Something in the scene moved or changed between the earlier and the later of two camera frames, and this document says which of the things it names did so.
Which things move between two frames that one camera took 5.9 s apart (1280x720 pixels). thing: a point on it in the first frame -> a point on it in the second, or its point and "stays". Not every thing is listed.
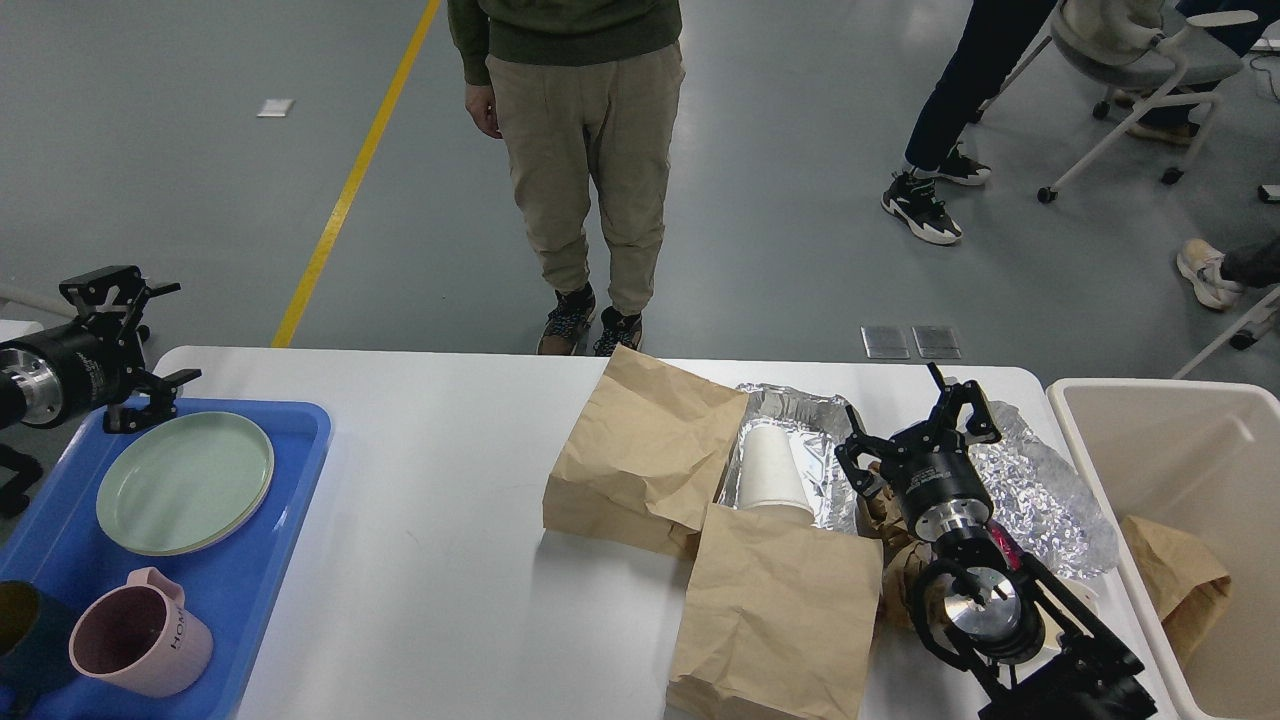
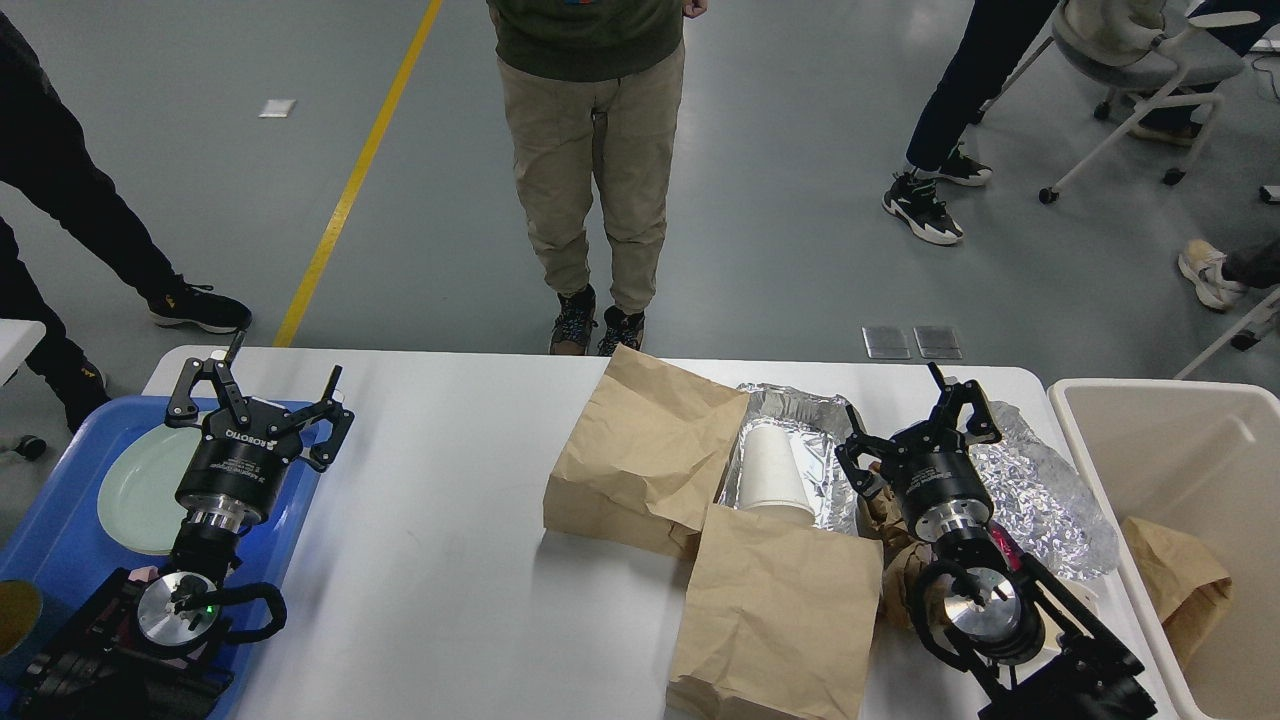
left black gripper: x=61 y=371 -> x=235 y=476
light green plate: x=185 y=483 stays
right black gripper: x=936 y=484 stays
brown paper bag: x=778 y=620 stays
